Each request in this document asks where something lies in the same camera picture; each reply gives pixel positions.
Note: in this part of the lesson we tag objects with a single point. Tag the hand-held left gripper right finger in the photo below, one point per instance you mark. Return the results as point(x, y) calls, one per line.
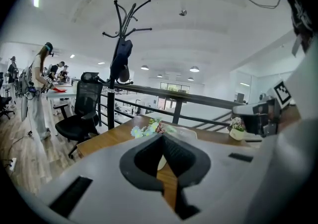
point(191, 163)

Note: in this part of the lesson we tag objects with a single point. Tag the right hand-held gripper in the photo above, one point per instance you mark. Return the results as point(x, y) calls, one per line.
point(261, 118)

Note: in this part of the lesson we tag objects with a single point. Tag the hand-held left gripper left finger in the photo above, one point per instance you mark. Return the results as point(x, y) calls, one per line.
point(129, 166)

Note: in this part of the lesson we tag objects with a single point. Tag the pale tray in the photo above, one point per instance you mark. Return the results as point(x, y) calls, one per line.
point(187, 134)

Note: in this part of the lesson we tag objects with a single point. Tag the potted flower with white pot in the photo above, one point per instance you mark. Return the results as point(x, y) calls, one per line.
point(151, 127)

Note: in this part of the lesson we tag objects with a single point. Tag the person's right forearm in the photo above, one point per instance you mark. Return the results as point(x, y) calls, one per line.
point(290, 117)

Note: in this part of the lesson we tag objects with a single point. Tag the small pink potted flower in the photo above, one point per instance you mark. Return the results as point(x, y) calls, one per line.
point(236, 129)

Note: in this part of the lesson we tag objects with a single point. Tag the black metal railing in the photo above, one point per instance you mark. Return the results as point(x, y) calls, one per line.
point(179, 100)

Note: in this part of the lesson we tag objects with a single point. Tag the black coat rack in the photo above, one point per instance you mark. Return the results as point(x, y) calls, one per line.
point(111, 98)

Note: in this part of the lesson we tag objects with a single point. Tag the black mesh office chair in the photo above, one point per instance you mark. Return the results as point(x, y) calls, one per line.
point(82, 113)

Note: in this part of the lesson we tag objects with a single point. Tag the white work table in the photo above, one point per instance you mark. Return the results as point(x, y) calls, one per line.
point(62, 94)

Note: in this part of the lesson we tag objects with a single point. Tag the red flat object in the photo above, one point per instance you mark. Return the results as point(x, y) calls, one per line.
point(60, 90)

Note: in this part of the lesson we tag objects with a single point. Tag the dark blue hanging bag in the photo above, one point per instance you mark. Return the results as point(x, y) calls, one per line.
point(122, 56)

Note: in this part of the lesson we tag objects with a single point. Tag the white power strip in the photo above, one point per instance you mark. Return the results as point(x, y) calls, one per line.
point(10, 163)

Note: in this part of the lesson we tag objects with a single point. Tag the small ceiling fixture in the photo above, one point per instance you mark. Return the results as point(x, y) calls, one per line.
point(183, 13)

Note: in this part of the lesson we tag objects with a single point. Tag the black swivel chair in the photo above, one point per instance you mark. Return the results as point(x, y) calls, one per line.
point(5, 106)

